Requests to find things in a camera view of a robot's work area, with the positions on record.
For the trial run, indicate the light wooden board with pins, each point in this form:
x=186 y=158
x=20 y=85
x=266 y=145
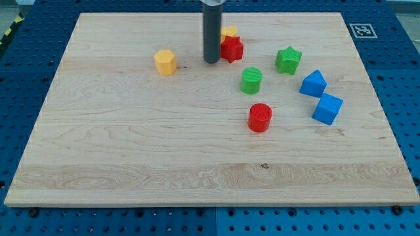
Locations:
x=114 y=132

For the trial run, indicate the green cylinder block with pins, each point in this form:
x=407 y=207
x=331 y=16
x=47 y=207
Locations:
x=251 y=80

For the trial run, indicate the yellow hexagon block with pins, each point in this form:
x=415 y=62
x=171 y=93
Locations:
x=165 y=61

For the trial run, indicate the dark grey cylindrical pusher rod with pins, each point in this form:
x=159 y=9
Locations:
x=212 y=18

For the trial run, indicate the silver rod mount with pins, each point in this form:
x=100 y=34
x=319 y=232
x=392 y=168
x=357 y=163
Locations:
x=212 y=2

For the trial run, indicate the blue cube block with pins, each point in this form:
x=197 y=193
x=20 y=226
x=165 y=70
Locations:
x=327 y=109

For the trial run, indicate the blue triangular prism block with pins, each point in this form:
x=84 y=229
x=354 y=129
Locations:
x=313 y=84

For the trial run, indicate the white fiducial marker tag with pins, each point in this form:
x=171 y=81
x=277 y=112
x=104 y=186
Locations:
x=363 y=31

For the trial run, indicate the yellow heart block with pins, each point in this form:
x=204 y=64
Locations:
x=230 y=31

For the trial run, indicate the green star block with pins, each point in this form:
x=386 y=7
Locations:
x=287 y=60

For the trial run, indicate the red star block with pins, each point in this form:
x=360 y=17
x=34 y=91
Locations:
x=231 y=49

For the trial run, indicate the red cylinder block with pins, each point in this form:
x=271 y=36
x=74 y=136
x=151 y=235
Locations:
x=259 y=117

